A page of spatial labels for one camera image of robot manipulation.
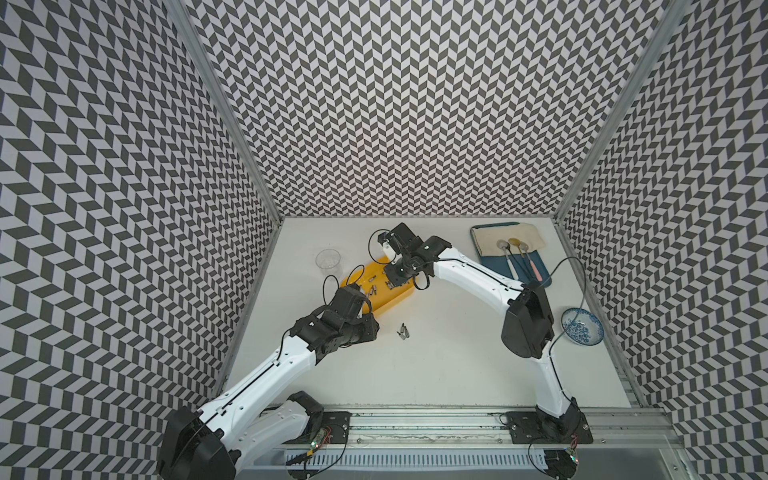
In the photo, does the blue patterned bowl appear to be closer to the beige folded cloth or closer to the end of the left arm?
the beige folded cloth

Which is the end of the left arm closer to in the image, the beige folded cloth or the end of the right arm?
the end of the right arm

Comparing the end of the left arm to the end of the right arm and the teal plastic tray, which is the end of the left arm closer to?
the end of the right arm

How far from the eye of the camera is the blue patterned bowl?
2.88ft

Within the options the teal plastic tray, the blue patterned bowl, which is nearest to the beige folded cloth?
the teal plastic tray

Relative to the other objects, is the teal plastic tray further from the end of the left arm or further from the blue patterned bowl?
the end of the left arm

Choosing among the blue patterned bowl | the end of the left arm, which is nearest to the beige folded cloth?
the blue patterned bowl

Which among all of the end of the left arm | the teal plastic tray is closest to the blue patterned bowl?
the teal plastic tray

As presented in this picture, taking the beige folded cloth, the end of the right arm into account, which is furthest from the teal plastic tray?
the end of the right arm

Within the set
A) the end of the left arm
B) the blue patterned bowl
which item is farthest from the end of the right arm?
the blue patterned bowl

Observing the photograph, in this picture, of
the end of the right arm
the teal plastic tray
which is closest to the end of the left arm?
the end of the right arm

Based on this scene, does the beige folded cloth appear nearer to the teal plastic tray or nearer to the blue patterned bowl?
the teal plastic tray

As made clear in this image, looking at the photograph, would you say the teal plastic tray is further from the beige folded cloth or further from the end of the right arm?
the end of the right arm

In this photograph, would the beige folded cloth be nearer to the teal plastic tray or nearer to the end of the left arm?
the teal plastic tray

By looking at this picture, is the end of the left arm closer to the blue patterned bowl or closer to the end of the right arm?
the end of the right arm
